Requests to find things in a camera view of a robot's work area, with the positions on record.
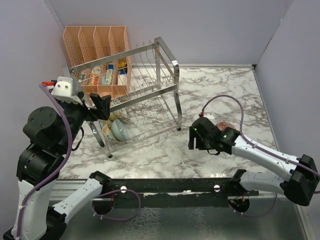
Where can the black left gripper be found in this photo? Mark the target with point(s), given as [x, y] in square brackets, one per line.
[103, 104]

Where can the stainless steel dish rack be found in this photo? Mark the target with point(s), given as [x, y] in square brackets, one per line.
[151, 100]

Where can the peach plastic file organizer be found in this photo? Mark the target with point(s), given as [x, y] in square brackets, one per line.
[88, 43]

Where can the yellow black bottle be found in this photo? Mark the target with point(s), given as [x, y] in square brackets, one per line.
[122, 65]

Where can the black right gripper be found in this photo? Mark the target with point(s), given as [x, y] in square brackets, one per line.
[193, 134]

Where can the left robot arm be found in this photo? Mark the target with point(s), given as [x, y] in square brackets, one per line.
[52, 131]

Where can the white bowl orange flower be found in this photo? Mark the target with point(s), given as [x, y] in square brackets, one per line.
[107, 133]

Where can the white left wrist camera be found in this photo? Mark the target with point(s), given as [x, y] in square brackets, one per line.
[66, 90]

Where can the teal spiral bowl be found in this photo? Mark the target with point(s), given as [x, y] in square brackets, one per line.
[119, 131]

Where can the black aluminium mounting rail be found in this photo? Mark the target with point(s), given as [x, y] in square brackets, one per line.
[169, 193]

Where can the white bowl green leaves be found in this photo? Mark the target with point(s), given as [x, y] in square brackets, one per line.
[120, 113]

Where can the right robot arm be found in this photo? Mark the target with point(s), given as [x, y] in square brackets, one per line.
[294, 177]

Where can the red geometric pattern bowl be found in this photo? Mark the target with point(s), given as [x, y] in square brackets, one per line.
[223, 125]

